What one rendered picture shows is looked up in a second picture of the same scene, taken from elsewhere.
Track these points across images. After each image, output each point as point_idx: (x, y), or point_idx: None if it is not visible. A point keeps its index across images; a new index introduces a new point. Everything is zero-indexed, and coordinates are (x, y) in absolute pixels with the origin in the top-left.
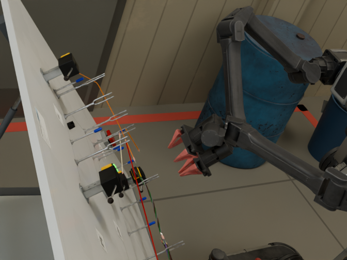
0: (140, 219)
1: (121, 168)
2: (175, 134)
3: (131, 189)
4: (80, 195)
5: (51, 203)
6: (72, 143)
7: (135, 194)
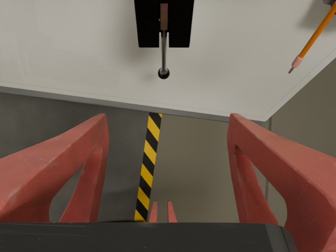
0: (116, 80)
1: (271, 81)
2: (332, 168)
3: (218, 109)
4: None
5: None
6: None
7: (208, 117)
